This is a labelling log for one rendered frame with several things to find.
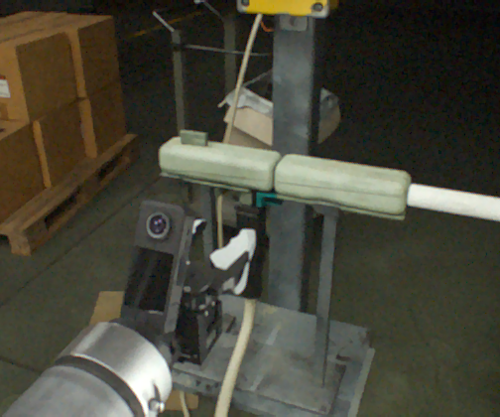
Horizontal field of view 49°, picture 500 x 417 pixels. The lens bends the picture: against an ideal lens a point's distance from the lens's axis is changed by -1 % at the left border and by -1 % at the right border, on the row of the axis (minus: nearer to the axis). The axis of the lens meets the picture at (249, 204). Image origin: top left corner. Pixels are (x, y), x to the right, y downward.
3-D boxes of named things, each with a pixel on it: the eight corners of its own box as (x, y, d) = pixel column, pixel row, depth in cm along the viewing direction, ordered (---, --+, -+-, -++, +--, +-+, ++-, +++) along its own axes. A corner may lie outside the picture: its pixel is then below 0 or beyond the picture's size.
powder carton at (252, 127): (253, 123, 279) (277, 52, 257) (327, 163, 269) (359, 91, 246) (194, 161, 238) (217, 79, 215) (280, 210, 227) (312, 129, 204)
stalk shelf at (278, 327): (373, 337, 92) (374, 330, 92) (342, 443, 74) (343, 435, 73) (206, 294, 102) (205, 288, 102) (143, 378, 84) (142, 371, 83)
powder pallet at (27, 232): (31, 144, 372) (27, 123, 365) (140, 155, 354) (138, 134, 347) (-111, 233, 270) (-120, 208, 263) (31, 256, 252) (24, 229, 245)
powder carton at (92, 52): (77, 75, 335) (68, 14, 317) (120, 78, 327) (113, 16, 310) (40, 93, 302) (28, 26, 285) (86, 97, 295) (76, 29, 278)
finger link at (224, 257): (251, 265, 65) (200, 307, 58) (251, 221, 62) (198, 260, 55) (273, 274, 63) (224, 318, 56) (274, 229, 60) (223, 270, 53)
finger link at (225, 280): (223, 254, 59) (170, 296, 53) (223, 240, 58) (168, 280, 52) (260, 268, 57) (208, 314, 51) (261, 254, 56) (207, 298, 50)
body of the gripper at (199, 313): (164, 311, 60) (98, 390, 50) (157, 244, 56) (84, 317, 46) (228, 329, 57) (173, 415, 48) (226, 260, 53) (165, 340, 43)
